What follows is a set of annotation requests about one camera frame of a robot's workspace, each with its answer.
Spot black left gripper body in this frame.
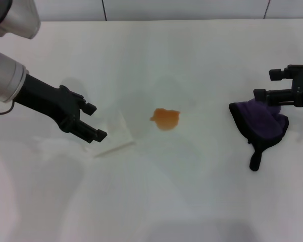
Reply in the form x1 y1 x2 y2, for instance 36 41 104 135
12 74 85 134

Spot white paper cup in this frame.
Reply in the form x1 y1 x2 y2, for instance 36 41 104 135
84 110 137 158

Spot purple-blue rag with black trim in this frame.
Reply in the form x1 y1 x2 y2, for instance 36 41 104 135
228 99 290 172

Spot brown water stain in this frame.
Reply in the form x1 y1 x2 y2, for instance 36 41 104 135
149 107 181 132

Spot dark left arm cable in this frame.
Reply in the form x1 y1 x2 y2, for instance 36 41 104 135
0 100 15 115

